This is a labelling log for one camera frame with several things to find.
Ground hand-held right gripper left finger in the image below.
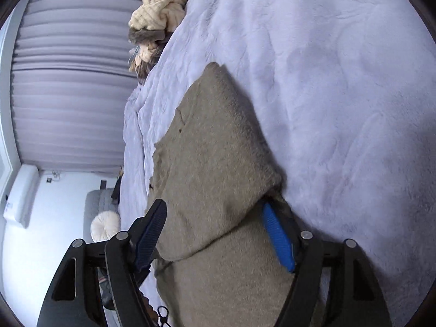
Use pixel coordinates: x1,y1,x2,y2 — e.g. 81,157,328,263
37,198,168,327

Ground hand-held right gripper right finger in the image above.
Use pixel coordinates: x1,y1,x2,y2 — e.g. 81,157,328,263
261,200,393,327

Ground olive knit sweater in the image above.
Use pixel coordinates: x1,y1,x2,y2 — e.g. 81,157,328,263
147,62,328,327

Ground round white cushion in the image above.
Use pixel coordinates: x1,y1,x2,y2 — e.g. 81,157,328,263
90,211,121,242

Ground grey upholstered chair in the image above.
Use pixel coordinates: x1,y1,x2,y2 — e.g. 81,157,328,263
83,187,120,244

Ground white air conditioner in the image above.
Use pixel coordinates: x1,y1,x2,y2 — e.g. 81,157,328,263
3,163,40,229

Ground lavender plush blanket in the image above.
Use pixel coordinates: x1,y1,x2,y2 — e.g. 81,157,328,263
119,0,434,327

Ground grey pleated curtain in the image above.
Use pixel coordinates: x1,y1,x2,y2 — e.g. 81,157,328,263
10,0,148,175

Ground beige striped plush garment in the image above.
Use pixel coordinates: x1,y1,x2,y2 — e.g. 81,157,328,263
128,0,205,84

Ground black cord loop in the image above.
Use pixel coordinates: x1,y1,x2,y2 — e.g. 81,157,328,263
156,306,171,327

